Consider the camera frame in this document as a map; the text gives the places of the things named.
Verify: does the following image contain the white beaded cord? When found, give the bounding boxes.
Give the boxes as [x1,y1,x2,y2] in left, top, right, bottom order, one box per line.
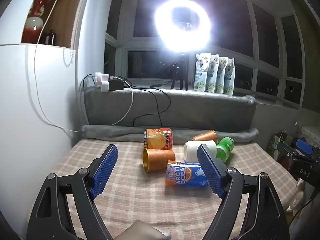
[63,49,76,67]

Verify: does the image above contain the white green printed pouch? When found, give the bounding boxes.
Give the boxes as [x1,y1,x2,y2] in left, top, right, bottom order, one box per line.
[193,53,212,92]
[215,57,229,94]
[224,58,236,96]
[206,55,221,93]

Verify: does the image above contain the short white cable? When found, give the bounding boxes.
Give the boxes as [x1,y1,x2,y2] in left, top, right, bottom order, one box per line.
[105,75,134,127]

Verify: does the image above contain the black power adapter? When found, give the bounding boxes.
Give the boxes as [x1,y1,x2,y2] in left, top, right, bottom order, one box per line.
[109,79,125,91]

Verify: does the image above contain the orange fruit print cup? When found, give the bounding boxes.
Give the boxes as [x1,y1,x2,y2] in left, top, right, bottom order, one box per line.
[143,128,174,150]

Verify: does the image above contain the green plastic bottle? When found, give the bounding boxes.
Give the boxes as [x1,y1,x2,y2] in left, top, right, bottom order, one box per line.
[216,136,235,166]

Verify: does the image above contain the white cup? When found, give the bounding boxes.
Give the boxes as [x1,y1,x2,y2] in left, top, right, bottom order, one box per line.
[183,140,217,162]

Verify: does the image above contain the black tripod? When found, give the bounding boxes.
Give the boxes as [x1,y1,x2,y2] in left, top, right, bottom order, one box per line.
[159,51,190,91]

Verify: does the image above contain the wooden shelf niche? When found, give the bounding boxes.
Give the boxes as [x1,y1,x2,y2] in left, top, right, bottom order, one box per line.
[20,0,86,50]

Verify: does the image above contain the beige plush toy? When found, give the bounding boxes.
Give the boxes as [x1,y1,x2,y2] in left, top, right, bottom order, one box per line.
[286,179,307,213]

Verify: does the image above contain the large gold cup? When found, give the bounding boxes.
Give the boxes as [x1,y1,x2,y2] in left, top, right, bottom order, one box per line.
[142,147,176,173]

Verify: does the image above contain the black cable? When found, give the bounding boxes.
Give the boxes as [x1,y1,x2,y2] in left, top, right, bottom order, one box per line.
[124,82,172,128]

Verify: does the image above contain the plaid blanket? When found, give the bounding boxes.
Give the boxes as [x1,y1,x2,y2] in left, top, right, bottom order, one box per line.
[45,139,298,240]

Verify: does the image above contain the small copper cup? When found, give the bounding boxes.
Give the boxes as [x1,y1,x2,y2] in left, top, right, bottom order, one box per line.
[192,129,218,144]

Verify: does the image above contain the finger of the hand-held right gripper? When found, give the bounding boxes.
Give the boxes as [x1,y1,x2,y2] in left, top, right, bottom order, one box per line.
[295,138,314,157]

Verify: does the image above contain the blue and orange cup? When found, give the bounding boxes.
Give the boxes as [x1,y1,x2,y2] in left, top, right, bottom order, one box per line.
[165,160,210,188]

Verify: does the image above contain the green paper bag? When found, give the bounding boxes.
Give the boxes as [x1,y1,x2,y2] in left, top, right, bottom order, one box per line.
[268,131,288,161]

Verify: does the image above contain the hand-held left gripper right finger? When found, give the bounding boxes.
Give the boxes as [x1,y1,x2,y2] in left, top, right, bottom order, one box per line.
[197,144,290,240]

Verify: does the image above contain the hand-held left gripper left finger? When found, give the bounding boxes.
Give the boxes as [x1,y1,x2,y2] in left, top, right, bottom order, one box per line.
[26,144,118,240]

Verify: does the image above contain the window frame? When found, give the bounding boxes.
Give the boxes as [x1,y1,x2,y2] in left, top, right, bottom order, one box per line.
[104,0,309,110]

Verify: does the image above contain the red and white vase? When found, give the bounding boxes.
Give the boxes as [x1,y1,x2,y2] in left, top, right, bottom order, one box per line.
[21,0,51,44]

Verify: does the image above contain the long white cable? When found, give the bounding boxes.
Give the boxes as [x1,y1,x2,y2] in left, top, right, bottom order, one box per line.
[32,0,81,132]

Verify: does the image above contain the ring light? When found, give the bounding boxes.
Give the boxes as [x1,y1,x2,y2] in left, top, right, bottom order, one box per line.
[153,0,212,53]

